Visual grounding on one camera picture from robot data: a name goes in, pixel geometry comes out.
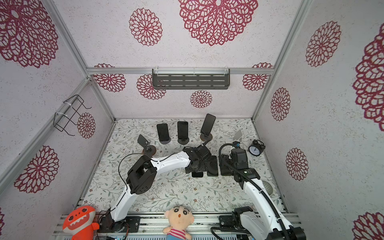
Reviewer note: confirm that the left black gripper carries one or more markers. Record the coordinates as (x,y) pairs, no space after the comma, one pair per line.
(204,167)

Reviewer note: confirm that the black phone tall wooden stand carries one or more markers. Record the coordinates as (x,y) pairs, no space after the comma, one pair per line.
(208,124)

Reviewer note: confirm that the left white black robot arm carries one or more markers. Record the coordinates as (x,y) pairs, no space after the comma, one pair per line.
(144,172)

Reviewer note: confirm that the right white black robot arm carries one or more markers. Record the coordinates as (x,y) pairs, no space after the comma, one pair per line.
(267,223)

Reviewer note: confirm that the wooden round stand right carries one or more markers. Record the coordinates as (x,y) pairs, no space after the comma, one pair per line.
(206,138)

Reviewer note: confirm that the wooden round stand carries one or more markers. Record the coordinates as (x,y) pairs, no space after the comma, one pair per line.
(206,138)
(148,149)

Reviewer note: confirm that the grey round stand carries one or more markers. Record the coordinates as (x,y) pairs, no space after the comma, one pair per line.
(183,141)
(165,141)

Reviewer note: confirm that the white folding phone stand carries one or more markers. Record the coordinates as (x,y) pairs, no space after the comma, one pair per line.
(237,137)

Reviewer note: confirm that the wooden round stand left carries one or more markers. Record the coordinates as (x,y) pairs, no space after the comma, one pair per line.
(148,149)

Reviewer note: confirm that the black alarm clock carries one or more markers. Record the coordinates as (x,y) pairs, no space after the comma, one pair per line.
(256,148)

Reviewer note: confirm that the striped grey cup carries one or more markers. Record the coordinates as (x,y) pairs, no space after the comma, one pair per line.
(268,187)

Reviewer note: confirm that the boy doll plush toy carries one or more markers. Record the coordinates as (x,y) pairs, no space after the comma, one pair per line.
(179,218)

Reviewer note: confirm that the red shark plush toy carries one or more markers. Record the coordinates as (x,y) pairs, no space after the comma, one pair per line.
(80,223)

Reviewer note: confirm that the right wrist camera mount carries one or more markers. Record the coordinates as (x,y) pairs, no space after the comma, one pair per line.
(237,144)

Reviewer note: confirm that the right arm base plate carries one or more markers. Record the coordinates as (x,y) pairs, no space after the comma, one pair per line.
(231,223)

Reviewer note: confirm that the grey wall shelf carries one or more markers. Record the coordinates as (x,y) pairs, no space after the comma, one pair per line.
(191,80)

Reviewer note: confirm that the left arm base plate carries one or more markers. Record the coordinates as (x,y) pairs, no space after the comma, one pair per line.
(128,225)

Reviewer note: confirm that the black wire wall rack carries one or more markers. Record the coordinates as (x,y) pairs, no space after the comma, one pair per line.
(64,118)

